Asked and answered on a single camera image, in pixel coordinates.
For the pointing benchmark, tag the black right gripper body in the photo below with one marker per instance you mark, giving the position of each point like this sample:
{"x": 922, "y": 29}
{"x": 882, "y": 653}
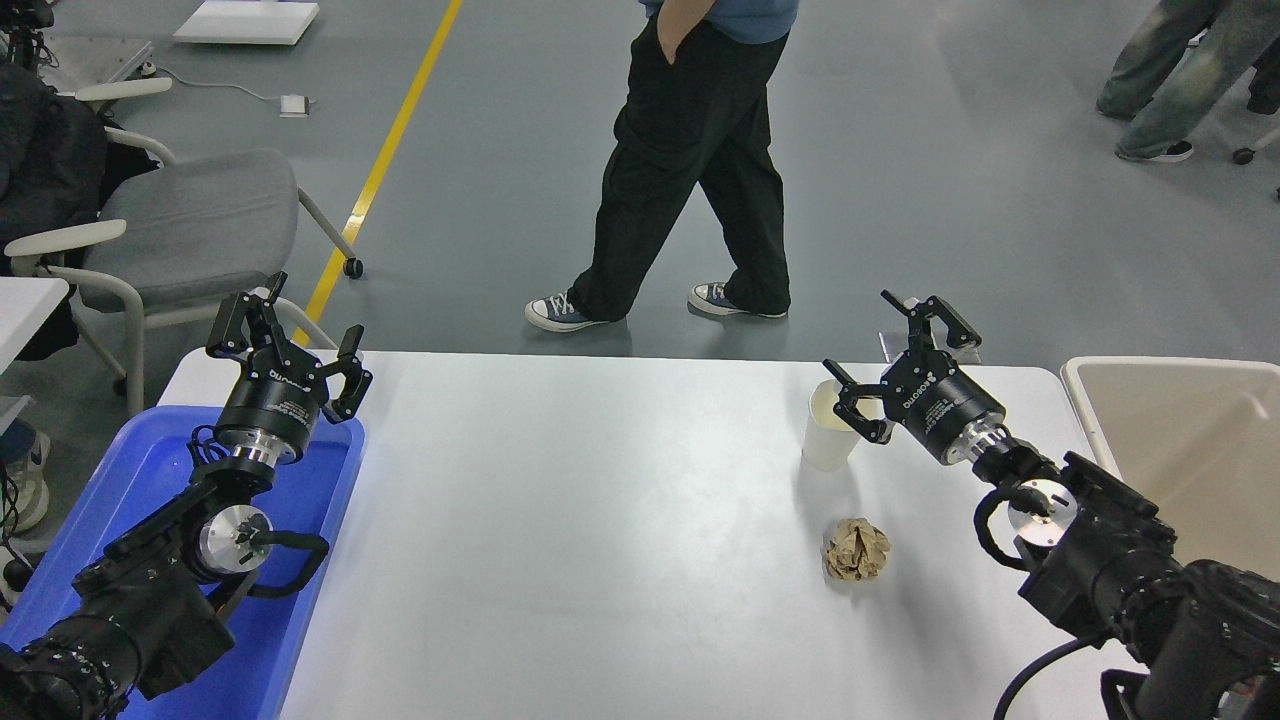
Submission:
{"x": 940, "y": 405}

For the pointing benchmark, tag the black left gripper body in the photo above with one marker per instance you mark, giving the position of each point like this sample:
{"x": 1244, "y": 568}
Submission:
{"x": 270, "y": 400}

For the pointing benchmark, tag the white paper cup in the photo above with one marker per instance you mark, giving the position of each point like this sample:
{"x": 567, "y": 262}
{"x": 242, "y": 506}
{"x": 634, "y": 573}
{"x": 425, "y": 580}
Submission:
{"x": 825, "y": 440}

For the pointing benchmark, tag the person's forearm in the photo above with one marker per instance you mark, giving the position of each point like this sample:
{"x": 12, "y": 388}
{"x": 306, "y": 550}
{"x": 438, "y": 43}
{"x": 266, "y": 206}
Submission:
{"x": 685, "y": 15}

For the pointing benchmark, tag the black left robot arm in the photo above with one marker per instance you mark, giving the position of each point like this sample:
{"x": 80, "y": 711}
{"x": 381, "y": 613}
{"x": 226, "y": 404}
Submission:
{"x": 130, "y": 600}

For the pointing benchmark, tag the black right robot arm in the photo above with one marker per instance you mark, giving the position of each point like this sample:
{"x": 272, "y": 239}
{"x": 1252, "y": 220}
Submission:
{"x": 1120, "y": 570}

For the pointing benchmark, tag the grey office chair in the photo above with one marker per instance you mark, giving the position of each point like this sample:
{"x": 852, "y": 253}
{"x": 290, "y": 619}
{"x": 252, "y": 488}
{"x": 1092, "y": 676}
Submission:
{"x": 200, "y": 210}

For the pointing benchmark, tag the blue plastic tray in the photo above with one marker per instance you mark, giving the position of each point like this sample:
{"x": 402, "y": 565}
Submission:
{"x": 150, "y": 470}

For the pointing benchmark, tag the crumpled tan paper ball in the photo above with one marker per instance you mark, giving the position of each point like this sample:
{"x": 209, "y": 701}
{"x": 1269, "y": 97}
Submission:
{"x": 857, "y": 550}

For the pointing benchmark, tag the white power adapter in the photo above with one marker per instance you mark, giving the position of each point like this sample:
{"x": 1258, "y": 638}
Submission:
{"x": 294, "y": 105}

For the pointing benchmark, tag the white side table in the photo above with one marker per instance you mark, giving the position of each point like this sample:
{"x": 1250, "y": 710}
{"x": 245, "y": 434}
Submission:
{"x": 25, "y": 310}

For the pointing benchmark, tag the large pale bin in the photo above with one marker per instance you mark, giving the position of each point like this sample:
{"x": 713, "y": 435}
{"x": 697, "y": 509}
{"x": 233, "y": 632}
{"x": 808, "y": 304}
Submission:
{"x": 1200, "y": 450}

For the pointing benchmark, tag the black jacket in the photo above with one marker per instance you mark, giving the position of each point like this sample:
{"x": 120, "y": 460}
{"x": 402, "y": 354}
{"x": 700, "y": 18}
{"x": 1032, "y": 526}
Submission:
{"x": 40, "y": 160}

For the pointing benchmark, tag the flat white board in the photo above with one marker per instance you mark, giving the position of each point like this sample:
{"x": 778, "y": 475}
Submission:
{"x": 245, "y": 20}

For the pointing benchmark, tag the pale grey equipment base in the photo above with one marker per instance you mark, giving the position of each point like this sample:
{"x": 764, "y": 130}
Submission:
{"x": 95, "y": 60}

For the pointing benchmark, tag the white chair leg with caster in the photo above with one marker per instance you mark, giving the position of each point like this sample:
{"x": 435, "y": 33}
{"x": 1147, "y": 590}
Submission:
{"x": 1244, "y": 155}

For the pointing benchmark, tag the black equipment stand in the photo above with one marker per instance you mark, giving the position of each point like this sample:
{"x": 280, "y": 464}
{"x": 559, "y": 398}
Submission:
{"x": 25, "y": 20}

